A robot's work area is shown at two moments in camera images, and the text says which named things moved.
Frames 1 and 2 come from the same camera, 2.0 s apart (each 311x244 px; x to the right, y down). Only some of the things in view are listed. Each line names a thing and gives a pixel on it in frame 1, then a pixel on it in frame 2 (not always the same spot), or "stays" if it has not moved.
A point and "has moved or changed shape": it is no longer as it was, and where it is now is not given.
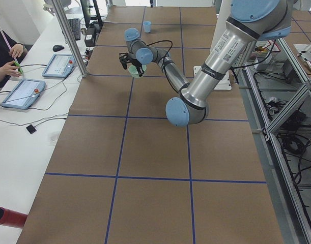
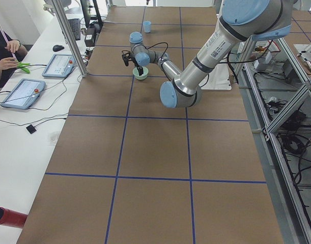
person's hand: x=7 y=69 to x=6 y=63
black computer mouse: x=57 y=48 stays
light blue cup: x=147 y=26 stays
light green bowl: x=133 y=70 has moved or changed shape
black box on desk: x=90 y=37 stays
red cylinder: x=8 y=217 stays
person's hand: x=16 y=50 to x=13 y=45
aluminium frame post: x=70 y=39 stays
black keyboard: x=75 y=25 stays
